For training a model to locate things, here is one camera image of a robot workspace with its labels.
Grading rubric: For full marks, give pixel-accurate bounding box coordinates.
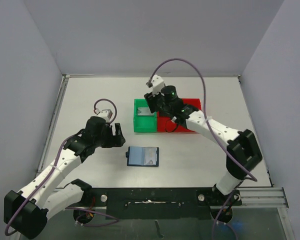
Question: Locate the right red plastic bin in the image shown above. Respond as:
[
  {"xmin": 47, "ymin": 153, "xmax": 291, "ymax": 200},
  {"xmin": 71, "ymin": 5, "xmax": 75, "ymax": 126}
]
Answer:
[{"xmin": 182, "ymin": 98, "xmax": 202, "ymax": 110}]

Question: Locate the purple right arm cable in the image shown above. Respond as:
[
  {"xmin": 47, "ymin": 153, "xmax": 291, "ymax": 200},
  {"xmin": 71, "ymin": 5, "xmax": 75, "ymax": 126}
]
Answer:
[{"xmin": 146, "ymin": 58, "xmax": 258, "ymax": 240}]

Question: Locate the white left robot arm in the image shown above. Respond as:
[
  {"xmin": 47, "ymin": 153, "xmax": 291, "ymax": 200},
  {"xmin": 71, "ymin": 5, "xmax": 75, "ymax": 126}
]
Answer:
[{"xmin": 3, "ymin": 116, "xmax": 126, "ymax": 240}]

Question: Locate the aluminium table edge rail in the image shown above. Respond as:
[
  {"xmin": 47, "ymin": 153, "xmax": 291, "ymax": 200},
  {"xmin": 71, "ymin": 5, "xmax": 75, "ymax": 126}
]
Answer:
[{"xmin": 8, "ymin": 73, "xmax": 96, "ymax": 240}]

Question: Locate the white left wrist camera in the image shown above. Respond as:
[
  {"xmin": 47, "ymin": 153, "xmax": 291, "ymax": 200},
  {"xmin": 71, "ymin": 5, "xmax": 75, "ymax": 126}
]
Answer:
[{"xmin": 94, "ymin": 108, "xmax": 113, "ymax": 123}]

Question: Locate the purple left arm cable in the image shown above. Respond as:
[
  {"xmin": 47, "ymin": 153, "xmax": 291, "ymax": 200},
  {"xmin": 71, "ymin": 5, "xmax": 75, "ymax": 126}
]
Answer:
[{"xmin": 4, "ymin": 98, "xmax": 121, "ymax": 237}]

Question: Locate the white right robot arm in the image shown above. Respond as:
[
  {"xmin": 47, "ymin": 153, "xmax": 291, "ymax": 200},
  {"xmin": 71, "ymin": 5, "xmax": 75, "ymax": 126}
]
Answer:
[{"xmin": 144, "ymin": 92, "xmax": 263, "ymax": 205}]

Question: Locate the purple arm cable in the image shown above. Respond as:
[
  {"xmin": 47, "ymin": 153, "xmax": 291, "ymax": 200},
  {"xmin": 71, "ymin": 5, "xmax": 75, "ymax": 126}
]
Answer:
[
  {"xmin": 4, "ymin": 98, "xmax": 121, "ymax": 237},
  {"xmin": 146, "ymin": 58, "xmax": 258, "ymax": 240}
]

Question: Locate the red plastic bin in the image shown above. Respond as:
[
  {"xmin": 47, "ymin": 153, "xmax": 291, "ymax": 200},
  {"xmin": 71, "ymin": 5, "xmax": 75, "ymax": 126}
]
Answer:
[
  {"xmin": 182, "ymin": 98, "xmax": 202, "ymax": 110},
  {"xmin": 156, "ymin": 113, "xmax": 194, "ymax": 134}
]

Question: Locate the middle red plastic bin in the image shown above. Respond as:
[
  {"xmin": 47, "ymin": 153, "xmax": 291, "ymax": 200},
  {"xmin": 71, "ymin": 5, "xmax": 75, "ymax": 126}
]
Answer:
[{"xmin": 156, "ymin": 113, "xmax": 194, "ymax": 134}]

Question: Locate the blue leather card holder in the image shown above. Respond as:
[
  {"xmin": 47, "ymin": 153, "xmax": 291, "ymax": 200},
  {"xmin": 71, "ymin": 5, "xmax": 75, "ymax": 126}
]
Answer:
[{"xmin": 125, "ymin": 146, "xmax": 160, "ymax": 167}]

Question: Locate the green plastic bin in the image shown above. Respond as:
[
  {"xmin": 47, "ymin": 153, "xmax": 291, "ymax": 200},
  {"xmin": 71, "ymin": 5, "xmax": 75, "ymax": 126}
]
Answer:
[{"xmin": 133, "ymin": 98, "xmax": 157, "ymax": 133}]

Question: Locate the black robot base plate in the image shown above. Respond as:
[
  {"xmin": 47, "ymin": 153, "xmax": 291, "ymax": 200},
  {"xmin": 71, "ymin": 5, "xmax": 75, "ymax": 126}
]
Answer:
[{"xmin": 73, "ymin": 187, "xmax": 242, "ymax": 220}]

